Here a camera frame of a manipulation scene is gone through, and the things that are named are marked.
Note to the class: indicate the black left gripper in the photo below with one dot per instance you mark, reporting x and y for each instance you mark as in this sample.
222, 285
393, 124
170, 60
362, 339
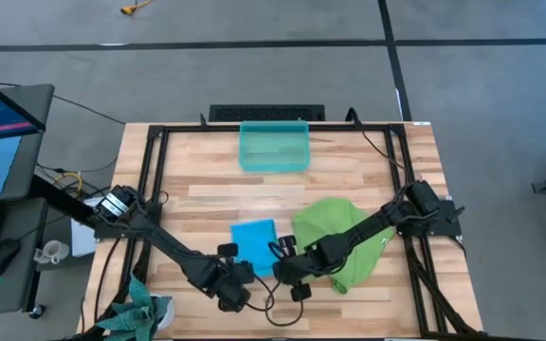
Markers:
216, 277

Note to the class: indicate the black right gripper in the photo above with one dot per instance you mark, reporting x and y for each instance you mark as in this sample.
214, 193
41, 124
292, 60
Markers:
294, 270

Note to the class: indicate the blue microfiber towel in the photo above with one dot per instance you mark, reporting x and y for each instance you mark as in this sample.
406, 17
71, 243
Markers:
254, 241

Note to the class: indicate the green microfiber towel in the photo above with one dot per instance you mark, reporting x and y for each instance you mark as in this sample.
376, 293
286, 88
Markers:
325, 218

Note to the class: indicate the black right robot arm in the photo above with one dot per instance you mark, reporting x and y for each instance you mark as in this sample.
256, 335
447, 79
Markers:
363, 225

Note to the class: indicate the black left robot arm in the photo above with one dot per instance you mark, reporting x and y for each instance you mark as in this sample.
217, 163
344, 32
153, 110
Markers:
169, 244

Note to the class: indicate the teal plastic basket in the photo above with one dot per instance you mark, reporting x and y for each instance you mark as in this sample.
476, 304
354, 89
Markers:
273, 147

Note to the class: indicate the white plant pot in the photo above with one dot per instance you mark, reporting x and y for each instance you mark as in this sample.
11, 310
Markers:
169, 312

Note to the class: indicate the teal leafy plant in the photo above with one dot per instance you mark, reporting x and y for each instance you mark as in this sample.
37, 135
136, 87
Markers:
135, 312

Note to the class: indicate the white box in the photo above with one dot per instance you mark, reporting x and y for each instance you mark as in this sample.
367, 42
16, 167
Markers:
83, 241

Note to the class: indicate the black floor vent grille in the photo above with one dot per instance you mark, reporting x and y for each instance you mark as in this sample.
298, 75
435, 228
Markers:
266, 113

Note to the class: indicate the white mug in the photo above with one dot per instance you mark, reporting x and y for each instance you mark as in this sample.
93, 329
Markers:
55, 251

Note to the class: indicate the black caster wheel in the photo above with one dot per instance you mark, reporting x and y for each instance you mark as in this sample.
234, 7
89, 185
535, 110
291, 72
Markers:
37, 311

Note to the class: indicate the grey desk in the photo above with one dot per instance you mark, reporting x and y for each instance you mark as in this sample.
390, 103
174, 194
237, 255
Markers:
12, 293

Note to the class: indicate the black computer mouse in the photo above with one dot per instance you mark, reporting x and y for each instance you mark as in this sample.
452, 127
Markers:
0, 258

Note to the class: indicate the grey framed computer screen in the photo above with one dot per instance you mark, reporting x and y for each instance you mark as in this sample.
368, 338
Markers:
31, 156

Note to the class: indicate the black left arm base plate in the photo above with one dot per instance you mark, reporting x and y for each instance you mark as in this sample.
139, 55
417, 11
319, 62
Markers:
126, 233

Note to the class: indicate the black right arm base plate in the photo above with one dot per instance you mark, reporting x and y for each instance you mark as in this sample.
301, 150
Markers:
448, 225

